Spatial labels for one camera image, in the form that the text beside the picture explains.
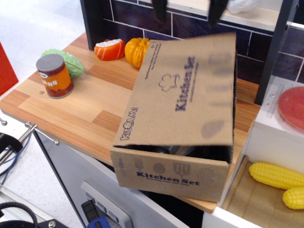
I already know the green toy vegetable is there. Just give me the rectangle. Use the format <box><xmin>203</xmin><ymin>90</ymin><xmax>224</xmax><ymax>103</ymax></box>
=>
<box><xmin>41</xmin><ymin>48</ymin><xmax>85</xmax><ymax>78</ymax></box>

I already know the red plastic plate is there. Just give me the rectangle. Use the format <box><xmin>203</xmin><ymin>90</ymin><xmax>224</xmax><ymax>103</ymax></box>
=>
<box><xmin>278</xmin><ymin>86</ymin><xmax>304</xmax><ymax>130</ymax></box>

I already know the metal oven door handle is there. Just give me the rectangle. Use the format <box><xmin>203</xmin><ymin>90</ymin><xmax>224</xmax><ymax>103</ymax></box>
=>
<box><xmin>24</xmin><ymin>121</ymin><xmax>60</xmax><ymax>145</ymax></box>

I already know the blue cable on floor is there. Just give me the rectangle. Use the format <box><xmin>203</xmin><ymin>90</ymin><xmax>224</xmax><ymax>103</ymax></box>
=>
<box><xmin>0</xmin><ymin>142</ymin><xmax>27</xmax><ymax>186</ymax></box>

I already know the orange toy pumpkin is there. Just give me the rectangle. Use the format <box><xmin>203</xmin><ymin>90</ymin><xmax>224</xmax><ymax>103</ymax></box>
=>
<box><xmin>124</xmin><ymin>38</ymin><xmax>150</xmax><ymax>68</ymax></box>

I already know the red box at left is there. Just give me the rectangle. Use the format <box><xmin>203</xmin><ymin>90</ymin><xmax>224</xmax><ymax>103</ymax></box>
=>
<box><xmin>0</xmin><ymin>44</ymin><xmax>19</xmax><ymax>95</ymax></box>

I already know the white toy cauliflower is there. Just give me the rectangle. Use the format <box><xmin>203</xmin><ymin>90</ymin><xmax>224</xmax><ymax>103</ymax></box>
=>
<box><xmin>227</xmin><ymin>0</ymin><xmax>261</xmax><ymax>14</ymax></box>

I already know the brown cardboard kitchen set box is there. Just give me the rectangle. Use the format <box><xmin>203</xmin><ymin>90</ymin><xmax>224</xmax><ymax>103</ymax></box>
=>
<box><xmin>111</xmin><ymin>33</ymin><xmax>237</xmax><ymax>202</ymax></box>

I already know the yellow toy corn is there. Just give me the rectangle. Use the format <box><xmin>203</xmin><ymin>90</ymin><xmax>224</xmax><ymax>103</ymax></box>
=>
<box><xmin>249</xmin><ymin>162</ymin><xmax>304</xmax><ymax>190</ymax></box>
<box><xmin>283</xmin><ymin>187</ymin><xmax>304</xmax><ymax>209</ymax></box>

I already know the salmon sushi toy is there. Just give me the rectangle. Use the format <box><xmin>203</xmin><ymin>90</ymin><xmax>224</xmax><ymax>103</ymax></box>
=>
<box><xmin>94</xmin><ymin>39</ymin><xmax>125</xmax><ymax>61</ymax></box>

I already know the grey oven control panel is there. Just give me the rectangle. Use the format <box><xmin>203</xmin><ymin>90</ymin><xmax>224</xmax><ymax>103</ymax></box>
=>
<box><xmin>81</xmin><ymin>181</ymin><xmax>133</xmax><ymax>228</ymax></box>

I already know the orange beans toy can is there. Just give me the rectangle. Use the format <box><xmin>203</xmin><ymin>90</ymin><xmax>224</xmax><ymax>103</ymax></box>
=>
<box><xmin>36</xmin><ymin>54</ymin><xmax>73</xmax><ymax>99</ymax></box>

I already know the grey metal rectangular block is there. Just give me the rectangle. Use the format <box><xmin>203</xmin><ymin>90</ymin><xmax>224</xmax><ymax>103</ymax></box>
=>
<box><xmin>167</xmin><ymin>145</ymin><xmax>183</xmax><ymax>155</ymax></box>

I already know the wooden drawer tray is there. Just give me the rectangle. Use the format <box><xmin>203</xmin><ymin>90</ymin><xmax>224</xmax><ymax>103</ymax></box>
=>
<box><xmin>221</xmin><ymin>156</ymin><xmax>304</xmax><ymax>228</ymax></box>

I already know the yellow toy corn upper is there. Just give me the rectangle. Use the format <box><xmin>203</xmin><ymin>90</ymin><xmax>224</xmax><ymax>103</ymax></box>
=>
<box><xmin>249</xmin><ymin>162</ymin><xmax>304</xmax><ymax>190</ymax></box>

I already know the yellow toy corn lower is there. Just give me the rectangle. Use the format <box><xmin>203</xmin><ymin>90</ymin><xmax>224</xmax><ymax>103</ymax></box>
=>
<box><xmin>283</xmin><ymin>187</ymin><xmax>304</xmax><ymax>209</ymax></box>

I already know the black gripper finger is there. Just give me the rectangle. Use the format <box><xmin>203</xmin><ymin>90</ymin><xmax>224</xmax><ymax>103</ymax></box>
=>
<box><xmin>208</xmin><ymin>0</ymin><xmax>229</xmax><ymax>28</ymax></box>
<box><xmin>152</xmin><ymin>0</ymin><xmax>168</xmax><ymax>24</ymax></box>

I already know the blue black knob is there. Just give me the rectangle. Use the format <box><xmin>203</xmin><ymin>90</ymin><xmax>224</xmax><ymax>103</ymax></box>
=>
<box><xmin>81</xmin><ymin>200</ymin><xmax>118</xmax><ymax>228</ymax></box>

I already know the dark grey shelf post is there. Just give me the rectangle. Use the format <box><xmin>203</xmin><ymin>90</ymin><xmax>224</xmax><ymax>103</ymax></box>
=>
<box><xmin>255</xmin><ymin>0</ymin><xmax>299</xmax><ymax>105</ymax></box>

